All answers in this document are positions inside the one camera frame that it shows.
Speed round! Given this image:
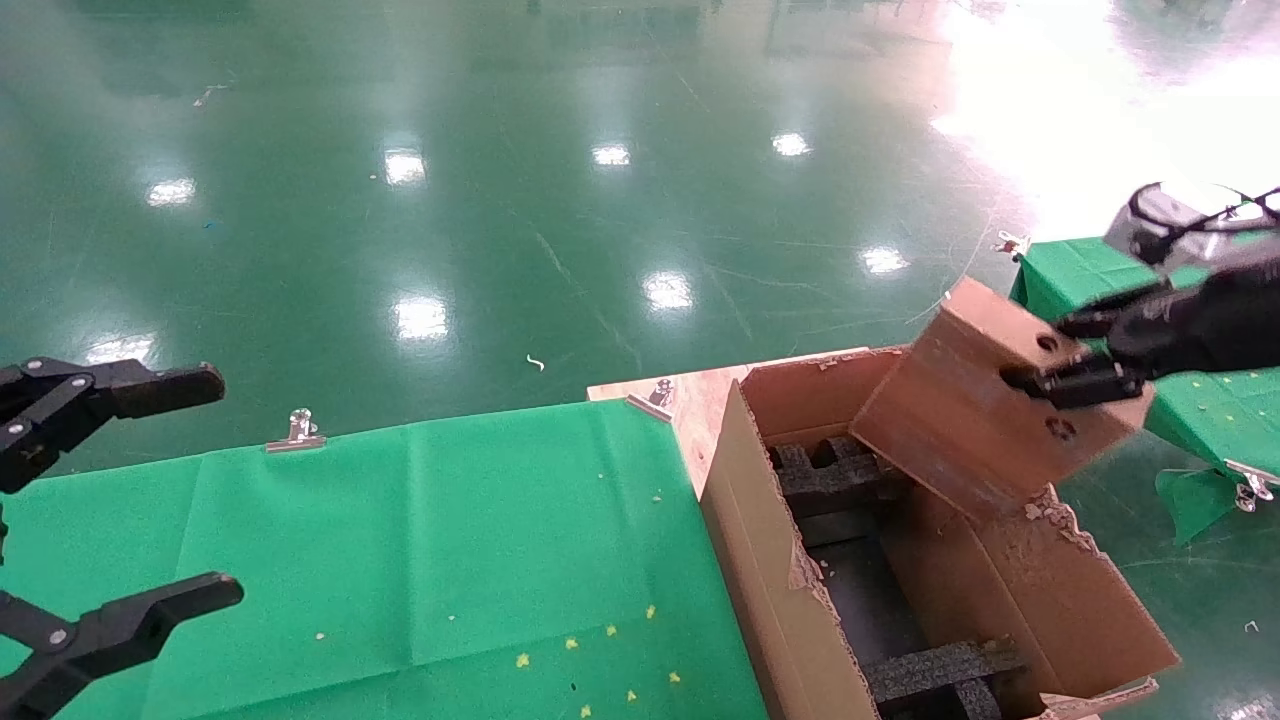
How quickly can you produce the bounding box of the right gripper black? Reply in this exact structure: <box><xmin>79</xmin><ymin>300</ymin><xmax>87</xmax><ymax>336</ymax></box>
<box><xmin>1000</xmin><ymin>262</ymin><xmax>1280</xmax><ymax>409</ymax></box>

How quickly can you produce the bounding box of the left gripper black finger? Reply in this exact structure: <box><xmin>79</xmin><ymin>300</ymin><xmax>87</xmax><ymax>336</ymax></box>
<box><xmin>0</xmin><ymin>358</ymin><xmax>226</xmax><ymax>493</ymax></box>
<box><xmin>0</xmin><ymin>572</ymin><xmax>244</xmax><ymax>720</ymax></box>

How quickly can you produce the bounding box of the small brown cardboard box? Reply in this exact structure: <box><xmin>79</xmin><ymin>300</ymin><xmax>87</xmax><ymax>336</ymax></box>
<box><xmin>850</xmin><ymin>277</ymin><xmax>1153</xmax><ymax>521</ymax></box>

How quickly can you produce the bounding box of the large open cardboard carton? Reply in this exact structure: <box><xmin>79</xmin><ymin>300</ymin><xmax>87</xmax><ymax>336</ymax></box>
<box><xmin>700</xmin><ymin>345</ymin><xmax>1183</xmax><ymax>720</ymax></box>

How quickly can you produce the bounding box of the green table cloth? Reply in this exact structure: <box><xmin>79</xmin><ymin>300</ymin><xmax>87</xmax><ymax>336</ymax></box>
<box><xmin>1010</xmin><ymin>235</ymin><xmax>1280</xmax><ymax>546</ymax></box>
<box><xmin>0</xmin><ymin>398</ymin><xmax>771</xmax><ymax>720</ymax></box>

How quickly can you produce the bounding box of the black foam insert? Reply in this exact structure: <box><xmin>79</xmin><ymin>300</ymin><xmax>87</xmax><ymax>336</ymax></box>
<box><xmin>862</xmin><ymin>640</ymin><xmax>1029</xmax><ymax>720</ymax></box>
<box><xmin>768</xmin><ymin>437</ymin><xmax>891</xmax><ymax>519</ymax></box>

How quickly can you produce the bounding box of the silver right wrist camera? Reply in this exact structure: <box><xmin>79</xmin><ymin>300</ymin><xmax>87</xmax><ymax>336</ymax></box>
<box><xmin>1105</xmin><ymin>182</ymin><xmax>1280</xmax><ymax>271</ymax></box>

